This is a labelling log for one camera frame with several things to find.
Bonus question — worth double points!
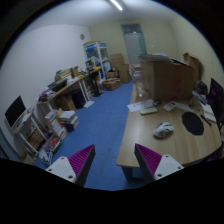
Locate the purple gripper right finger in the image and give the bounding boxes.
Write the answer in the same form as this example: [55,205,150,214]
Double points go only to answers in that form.
[134,144,183,184]

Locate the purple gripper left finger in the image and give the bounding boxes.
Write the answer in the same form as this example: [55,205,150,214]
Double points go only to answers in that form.
[46,144,95,187]

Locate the white computer mouse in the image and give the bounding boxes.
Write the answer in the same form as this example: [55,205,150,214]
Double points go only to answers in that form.
[153,122,174,138]

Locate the round black mouse pad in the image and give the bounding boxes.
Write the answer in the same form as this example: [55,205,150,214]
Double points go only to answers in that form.
[182,112,204,136]

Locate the stack of books on floor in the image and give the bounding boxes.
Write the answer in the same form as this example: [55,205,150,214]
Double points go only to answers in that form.
[59,111,79,132]

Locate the white remote control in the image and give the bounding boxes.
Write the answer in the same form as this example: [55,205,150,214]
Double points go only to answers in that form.
[140,107,158,115]

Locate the white low shelf unit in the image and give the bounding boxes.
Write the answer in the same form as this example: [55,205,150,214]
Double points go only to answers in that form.
[12,107,47,156]

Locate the white paper sheet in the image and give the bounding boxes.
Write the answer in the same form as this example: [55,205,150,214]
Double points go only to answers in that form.
[128,99,153,112]

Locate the white calculator device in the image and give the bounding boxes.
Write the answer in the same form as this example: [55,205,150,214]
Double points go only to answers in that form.
[163,101,176,112]

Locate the black pen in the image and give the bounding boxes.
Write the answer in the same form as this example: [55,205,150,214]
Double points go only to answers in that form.
[200,114,212,126]

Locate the white notebook on table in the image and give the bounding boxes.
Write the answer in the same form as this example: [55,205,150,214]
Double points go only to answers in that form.
[202,104,216,122]

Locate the black monitor on shelf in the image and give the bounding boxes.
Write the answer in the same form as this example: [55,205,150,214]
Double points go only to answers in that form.
[5,96,26,127]

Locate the large cardboard box on table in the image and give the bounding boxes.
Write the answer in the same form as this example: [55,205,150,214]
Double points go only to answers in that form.
[141,60,194,101]

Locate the cardboard box on floor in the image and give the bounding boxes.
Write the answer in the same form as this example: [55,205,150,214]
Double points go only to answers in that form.
[102,79,121,91]

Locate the long wooden side desk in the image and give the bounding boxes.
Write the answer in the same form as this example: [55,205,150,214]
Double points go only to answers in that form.
[36,67,101,110]

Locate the clear plastic water jug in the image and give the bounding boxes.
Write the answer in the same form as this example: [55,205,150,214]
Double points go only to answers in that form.
[134,71,145,97]

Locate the black monitor right edge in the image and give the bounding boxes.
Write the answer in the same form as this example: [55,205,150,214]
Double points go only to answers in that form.
[208,79,224,128]

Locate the stacked cardboard boxes by door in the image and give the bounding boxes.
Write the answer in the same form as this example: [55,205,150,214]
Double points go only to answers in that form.
[110,54,131,84]

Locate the grey door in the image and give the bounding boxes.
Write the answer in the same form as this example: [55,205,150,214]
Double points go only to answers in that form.
[121,24,147,64]

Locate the ceiling light tube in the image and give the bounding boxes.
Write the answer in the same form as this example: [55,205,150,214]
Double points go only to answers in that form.
[110,0,123,11]

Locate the round wall clock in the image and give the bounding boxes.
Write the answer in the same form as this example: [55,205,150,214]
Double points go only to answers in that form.
[80,34,85,40]

